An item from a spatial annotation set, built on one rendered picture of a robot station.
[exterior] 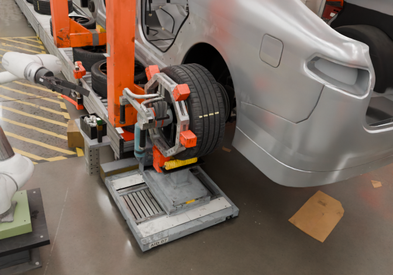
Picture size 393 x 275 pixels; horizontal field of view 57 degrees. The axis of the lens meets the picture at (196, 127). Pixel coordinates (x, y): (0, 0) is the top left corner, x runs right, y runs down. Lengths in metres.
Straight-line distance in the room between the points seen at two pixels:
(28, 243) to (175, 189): 1.08
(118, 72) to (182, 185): 0.98
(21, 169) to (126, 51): 1.06
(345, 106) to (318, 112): 0.13
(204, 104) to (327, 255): 1.49
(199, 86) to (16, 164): 1.22
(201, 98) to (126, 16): 0.81
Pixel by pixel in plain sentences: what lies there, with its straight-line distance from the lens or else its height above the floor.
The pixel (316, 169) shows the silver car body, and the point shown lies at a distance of 2.10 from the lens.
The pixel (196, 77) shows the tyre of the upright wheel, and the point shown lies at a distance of 2.32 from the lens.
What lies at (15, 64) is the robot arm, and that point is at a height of 1.39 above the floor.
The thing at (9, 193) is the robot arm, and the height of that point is 0.52.
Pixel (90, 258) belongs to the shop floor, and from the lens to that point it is 2.66.
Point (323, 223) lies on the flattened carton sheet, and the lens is 3.21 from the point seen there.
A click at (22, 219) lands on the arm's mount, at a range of 2.46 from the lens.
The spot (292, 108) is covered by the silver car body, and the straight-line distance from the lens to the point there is 1.95.
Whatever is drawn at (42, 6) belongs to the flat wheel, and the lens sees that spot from 7.03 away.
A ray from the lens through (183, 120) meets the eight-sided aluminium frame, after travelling 2.21.
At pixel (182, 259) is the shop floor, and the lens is 2.65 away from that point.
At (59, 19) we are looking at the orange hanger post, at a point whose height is 0.86.
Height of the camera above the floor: 2.05
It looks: 31 degrees down
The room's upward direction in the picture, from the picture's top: 7 degrees clockwise
